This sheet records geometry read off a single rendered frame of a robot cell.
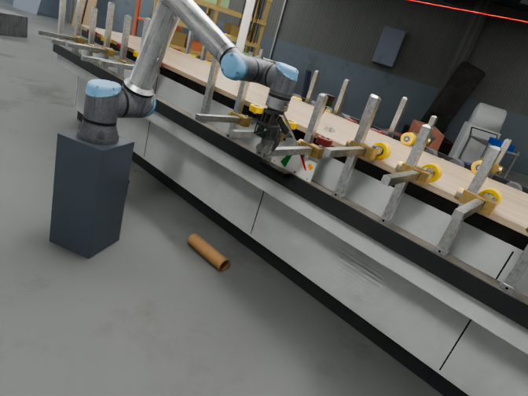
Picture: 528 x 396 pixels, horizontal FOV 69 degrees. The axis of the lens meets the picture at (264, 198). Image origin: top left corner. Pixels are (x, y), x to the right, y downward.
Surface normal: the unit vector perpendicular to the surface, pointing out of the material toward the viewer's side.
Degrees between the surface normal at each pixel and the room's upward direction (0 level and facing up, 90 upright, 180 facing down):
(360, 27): 90
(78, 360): 0
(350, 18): 90
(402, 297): 90
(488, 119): 80
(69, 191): 90
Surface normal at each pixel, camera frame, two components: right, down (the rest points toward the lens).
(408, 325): -0.65, 0.11
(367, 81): -0.28, 0.30
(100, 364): 0.28, -0.88
